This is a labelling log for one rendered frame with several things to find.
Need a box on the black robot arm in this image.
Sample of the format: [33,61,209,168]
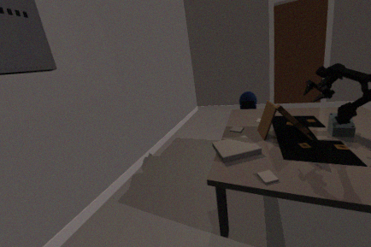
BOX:
[315,63,371,124]

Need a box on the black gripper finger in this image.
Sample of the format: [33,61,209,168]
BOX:
[313,93,328,102]
[304,85,313,95]

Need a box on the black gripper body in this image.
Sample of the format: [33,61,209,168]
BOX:
[306,79,332,98]

